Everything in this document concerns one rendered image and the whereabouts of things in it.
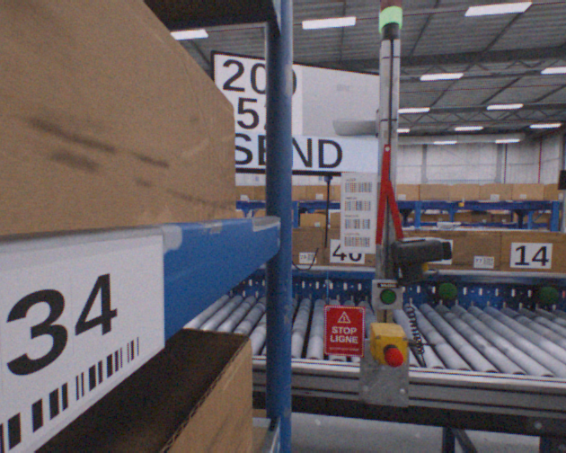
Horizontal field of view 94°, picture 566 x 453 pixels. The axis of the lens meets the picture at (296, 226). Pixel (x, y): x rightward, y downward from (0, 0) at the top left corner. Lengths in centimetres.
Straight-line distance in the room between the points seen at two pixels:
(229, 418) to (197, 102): 21
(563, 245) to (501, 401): 89
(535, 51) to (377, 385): 1627
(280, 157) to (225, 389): 19
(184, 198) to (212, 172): 4
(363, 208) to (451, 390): 49
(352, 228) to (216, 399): 53
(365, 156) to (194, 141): 66
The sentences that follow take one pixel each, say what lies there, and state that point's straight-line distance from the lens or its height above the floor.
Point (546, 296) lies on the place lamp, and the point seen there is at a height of 81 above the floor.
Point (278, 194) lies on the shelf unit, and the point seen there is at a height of 117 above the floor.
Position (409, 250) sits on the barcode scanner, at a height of 107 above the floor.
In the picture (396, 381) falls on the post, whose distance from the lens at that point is 80.
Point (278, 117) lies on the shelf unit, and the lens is 27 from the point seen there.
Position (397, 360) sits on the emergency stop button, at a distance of 65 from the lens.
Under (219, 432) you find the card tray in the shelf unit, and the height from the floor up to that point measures 101.
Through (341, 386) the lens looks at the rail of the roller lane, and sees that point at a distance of 80.
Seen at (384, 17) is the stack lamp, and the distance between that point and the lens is 82.
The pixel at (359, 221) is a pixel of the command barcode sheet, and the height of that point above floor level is 113.
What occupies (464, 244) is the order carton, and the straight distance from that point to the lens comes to 141.
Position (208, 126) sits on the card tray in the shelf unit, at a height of 121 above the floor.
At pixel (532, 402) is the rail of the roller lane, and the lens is 93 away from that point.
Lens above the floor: 115
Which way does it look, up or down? 3 degrees down
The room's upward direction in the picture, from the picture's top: straight up
